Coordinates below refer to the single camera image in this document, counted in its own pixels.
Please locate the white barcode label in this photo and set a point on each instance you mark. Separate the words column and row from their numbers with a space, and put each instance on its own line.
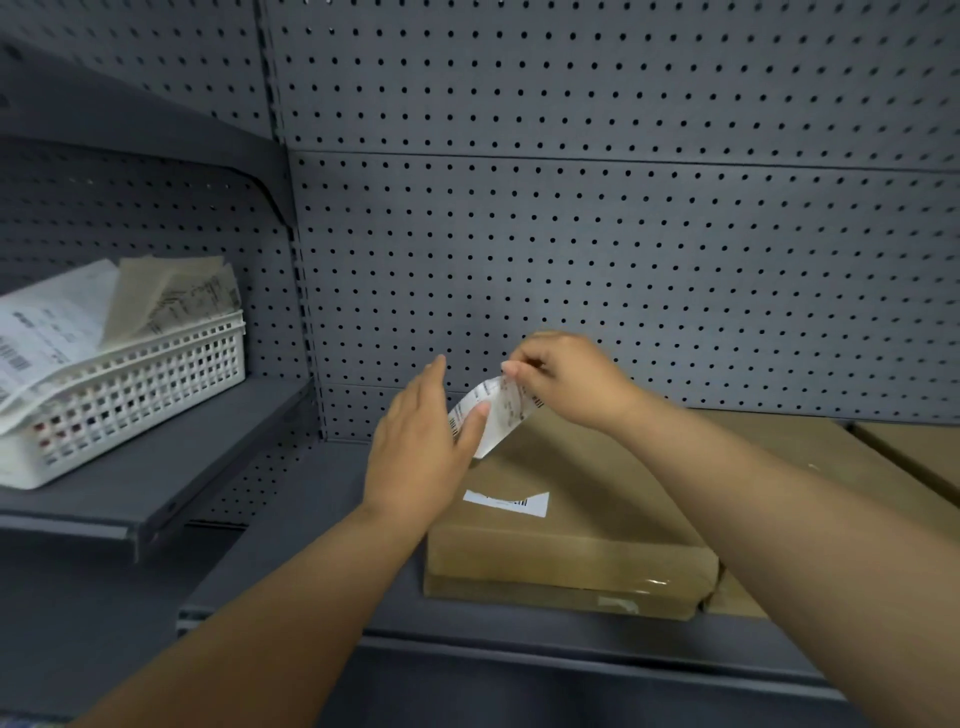
column 502, row 412

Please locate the grey metal bracket shelf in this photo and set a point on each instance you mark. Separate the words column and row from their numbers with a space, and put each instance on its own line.
column 112, row 112

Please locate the person's right forearm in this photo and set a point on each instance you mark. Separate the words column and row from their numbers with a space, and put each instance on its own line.
column 825, row 562

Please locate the stack of white printed sheets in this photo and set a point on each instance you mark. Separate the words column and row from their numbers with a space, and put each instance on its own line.
column 52, row 322

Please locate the person's left forearm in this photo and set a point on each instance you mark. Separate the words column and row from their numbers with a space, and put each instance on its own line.
column 262, row 645

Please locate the torn white label strip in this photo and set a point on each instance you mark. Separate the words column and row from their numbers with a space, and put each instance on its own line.
column 525, row 504

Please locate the brown cardboard box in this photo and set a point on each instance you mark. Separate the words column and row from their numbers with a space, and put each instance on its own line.
column 787, row 439
column 915, row 457
column 585, row 525

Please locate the person's left hand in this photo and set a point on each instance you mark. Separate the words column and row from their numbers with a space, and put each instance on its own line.
column 420, row 457

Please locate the grey metal shelf board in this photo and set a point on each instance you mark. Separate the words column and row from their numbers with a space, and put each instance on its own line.
column 315, row 510

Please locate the grey metal side shelf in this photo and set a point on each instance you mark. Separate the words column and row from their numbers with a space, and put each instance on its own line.
column 210, row 450

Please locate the person's right hand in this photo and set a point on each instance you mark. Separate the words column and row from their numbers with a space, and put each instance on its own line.
column 585, row 382

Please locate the grey pegboard back panel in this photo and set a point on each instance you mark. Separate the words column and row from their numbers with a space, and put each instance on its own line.
column 600, row 225

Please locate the white plastic mesh basket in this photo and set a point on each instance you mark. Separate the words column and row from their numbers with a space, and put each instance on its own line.
column 150, row 397

